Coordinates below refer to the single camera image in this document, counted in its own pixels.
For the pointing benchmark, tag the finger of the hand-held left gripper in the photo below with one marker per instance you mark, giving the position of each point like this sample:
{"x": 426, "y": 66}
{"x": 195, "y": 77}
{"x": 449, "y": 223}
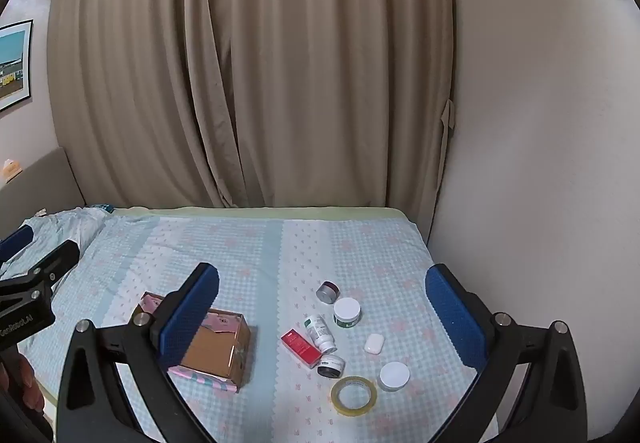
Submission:
{"x": 57, "y": 260}
{"x": 17, "y": 239}

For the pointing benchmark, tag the crumpled light blue quilt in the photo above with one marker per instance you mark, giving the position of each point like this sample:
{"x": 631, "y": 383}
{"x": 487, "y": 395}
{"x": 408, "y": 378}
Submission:
{"x": 55, "y": 228}

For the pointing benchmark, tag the person's left hand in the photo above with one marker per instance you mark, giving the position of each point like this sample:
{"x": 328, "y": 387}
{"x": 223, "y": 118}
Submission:
{"x": 31, "y": 395}

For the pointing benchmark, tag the silver round jar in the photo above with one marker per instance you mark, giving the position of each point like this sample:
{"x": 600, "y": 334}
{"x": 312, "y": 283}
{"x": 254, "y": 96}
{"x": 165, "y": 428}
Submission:
{"x": 327, "y": 293}

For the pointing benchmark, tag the white pill bottle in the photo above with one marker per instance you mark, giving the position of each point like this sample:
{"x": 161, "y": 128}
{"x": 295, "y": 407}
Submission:
{"x": 320, "y": 334}

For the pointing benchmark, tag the brown cardboard box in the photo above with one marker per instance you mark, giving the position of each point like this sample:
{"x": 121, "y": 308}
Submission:
{"x": 210, "y": 343}

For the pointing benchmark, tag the small dark jar white label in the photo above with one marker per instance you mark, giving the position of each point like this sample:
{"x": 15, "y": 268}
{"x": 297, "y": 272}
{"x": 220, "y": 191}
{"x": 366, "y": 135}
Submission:
{"x": 331, "y": 367}

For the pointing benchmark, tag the green jar white lid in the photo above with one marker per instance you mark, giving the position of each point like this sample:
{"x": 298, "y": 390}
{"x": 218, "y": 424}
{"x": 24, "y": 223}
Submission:
{"x": 347, "y": 310}

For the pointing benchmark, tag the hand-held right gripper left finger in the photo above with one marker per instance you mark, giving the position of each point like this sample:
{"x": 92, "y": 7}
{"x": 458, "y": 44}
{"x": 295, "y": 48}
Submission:
{"x": 192, "y": 308}

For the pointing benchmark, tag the white lid round jar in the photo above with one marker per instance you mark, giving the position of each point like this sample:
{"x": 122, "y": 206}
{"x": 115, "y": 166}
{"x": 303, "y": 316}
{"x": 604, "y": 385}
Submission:
{"x": 394, "y": 375}

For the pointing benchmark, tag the small orange object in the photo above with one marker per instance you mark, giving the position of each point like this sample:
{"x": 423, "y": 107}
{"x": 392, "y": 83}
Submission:
{"x": 11, "y": 169}

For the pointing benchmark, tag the beige curtain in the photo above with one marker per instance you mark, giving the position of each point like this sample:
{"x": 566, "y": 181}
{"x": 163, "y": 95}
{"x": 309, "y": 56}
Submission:
{"x": 310, "y": 73}

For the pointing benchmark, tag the yellow tape roll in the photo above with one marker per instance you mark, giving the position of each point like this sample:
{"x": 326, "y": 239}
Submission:
{"x": 345, "y": 405}

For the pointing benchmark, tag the white earbuds case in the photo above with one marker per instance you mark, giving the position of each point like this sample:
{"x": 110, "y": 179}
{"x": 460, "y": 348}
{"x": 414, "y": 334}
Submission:
{"x": 374, "y": 344}

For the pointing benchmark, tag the small red box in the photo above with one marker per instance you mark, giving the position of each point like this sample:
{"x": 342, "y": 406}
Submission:
{"x": 300, "y": 347}

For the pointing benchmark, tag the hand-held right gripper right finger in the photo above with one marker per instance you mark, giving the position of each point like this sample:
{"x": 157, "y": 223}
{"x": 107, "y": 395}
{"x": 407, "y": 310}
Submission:
{"x": 455, "y": 318}

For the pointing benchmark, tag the framed wall picture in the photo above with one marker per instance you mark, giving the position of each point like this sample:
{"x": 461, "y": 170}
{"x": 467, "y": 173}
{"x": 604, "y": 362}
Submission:
{"x": 12, "y": 65}

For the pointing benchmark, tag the blue checked bed sheet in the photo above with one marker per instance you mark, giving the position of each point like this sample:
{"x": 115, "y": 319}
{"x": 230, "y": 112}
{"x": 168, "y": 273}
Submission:
{"x": 280, "y": 263}

